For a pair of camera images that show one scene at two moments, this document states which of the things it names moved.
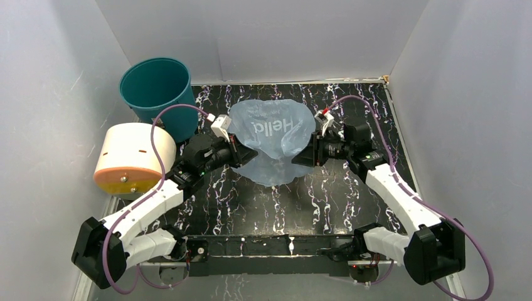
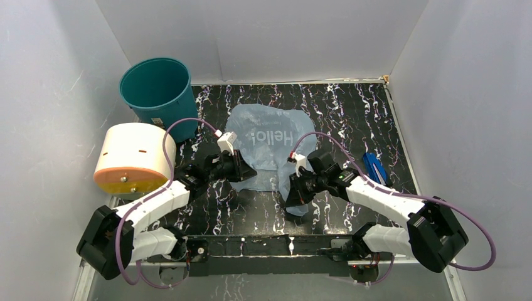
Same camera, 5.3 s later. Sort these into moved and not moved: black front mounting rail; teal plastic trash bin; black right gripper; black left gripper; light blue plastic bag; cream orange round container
Moved: black right gripper; black left gripper; light blue plastic bag
Not moved: teal plastic trash bin; black front mounting rail; cream orange round container
